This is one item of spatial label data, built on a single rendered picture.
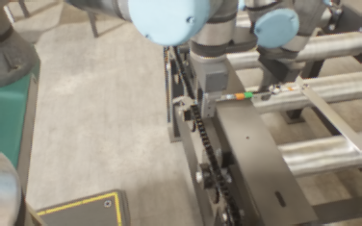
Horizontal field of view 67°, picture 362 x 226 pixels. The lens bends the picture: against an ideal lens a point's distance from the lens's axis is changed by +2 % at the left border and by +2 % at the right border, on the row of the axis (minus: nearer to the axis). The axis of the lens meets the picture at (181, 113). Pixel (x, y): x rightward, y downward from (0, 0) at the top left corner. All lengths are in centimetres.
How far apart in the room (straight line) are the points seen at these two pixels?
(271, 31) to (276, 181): 30
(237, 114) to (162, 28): 33
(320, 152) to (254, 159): 44
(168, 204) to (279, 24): 140
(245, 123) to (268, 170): 12
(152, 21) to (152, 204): 153
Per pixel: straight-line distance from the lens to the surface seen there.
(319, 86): 121
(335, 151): 99
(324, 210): 101
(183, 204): 179
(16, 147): 60
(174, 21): 34
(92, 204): 150
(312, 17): 79
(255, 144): 58
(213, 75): 51
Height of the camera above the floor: 161
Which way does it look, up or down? 46 degrees down
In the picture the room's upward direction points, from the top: straight up
